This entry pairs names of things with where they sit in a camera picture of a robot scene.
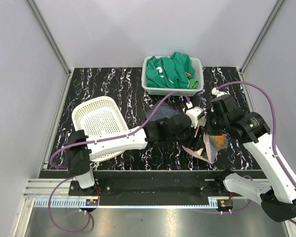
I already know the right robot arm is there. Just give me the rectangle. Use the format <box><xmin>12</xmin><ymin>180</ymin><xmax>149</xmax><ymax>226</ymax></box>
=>
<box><xmin>207</xmin><ymin>92</ymin><xmax>296</xmax><ymax>222</ymax></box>

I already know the green clothing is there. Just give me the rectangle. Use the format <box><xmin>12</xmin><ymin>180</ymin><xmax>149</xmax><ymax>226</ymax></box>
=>
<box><xmin>146</xmin><ymin>52</ymin><xmax>200</xmax><ymax>89</ymax></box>

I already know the fake pineapple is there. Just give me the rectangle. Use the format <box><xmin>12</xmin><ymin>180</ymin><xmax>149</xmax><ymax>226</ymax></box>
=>
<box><xmin>209</xmin><ymin>134</ymin><xmax>228</xmax><ymax>150</ymax></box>

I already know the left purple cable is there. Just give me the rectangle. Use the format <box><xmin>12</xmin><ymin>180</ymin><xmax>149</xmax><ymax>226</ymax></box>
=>
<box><xmin>47</xmin><ymin>90</ymin><xmax>192</xmax><ymax>233</ymax></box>

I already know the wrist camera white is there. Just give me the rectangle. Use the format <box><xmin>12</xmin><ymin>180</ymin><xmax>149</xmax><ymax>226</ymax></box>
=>
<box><xmin>185</xmin><ymin>102</ymin><xmax>207</xmax><ymax>129</ymax></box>
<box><xmin>211</xmin><ymin>87</ymin><xmax>229</xmax><ymax>98</ymax></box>

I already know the white perforated basket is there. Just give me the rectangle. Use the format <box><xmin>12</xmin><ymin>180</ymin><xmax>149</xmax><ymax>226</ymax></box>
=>
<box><xmin>72</xmin><ymin>96</ymin><xmax>130</xmax><ymax>162</ymax></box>

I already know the clear zip top bag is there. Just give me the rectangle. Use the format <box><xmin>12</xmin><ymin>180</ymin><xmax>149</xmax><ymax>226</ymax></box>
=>
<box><xmin>182</xmin><ymin>132</ymin><xmax>220</xmax><ymax>163</ymax></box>

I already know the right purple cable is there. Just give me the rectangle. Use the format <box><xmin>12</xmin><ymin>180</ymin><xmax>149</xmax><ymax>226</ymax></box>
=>
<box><xmin>217</xmin><ymin>81</ymin><xmax>296</xmax><ymax>228</ymax></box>

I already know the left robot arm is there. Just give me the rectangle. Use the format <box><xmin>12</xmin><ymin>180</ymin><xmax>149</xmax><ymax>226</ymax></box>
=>
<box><xmin>65</xmin><ymin>113</ymin><xmax>206</xmax><ymax>196</ymax></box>

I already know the purple cable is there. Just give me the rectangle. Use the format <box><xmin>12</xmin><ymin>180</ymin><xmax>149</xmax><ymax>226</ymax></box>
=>
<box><xmin>47</xmin><ymin>90</ymin><xmax>192</xmax><ymax>233</ymax></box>
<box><xmin>217</xmin><ymin>81</ymin><xmax>296</xmax><ymax>228</ymax></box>

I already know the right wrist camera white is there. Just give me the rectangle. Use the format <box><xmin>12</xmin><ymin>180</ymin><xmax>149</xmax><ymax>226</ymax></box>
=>
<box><xmin>211</xmin><ymin>87</ymin><xmax>229</xmax><ymax>98</ymax></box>

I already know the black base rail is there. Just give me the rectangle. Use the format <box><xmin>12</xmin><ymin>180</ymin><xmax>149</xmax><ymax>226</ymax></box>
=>
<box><xmin>36</xmin><ymin>178</ymin><xmax>240</xmax><ymax>209</ymax></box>

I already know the grey plastic basket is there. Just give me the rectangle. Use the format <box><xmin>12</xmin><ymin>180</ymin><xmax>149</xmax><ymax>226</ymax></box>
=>
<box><xmin>141</xmin><ymin>52</ymin><xmax>204</xmax><ymax>96</ymax></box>

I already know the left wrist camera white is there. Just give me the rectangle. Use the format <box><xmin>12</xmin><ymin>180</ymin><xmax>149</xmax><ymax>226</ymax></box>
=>
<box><xmin>185</xmin><ymin>102</ymin><xmax>207</xmax><ymax>129</ymax></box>

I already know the dark blue cloth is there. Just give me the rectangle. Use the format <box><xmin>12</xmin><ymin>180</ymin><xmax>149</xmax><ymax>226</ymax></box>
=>
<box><xmin>149</xmin><ymin>102</ymin><xmax>180</xmax><ymax>124</ymax></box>

